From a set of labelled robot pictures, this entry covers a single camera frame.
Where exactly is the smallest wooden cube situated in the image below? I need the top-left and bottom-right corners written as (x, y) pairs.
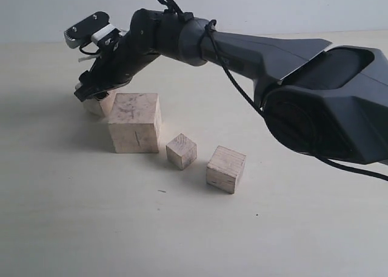
top-left (166, 133), bottom-right (198, 170)

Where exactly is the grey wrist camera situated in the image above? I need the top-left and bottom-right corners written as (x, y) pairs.
top-left (64, 11), bottom-right (121, 49)

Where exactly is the black cable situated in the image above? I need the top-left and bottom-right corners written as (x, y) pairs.
top-left (152, 0), bottom-right (388, 181)

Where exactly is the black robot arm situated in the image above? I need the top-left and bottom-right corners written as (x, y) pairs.
top-left (64, 9), bottom-right (387, 164)

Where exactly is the second largest wooden cube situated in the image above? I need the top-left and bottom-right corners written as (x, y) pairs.
top-left (82, 89), bottom-right (118, 118)

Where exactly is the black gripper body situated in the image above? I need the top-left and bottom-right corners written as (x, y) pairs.
top-left (79, 32), bottom-right (158, 91)

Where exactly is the third largest wooden cube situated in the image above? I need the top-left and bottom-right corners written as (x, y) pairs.
top-left (206, 145), bottom-right (246, 194)

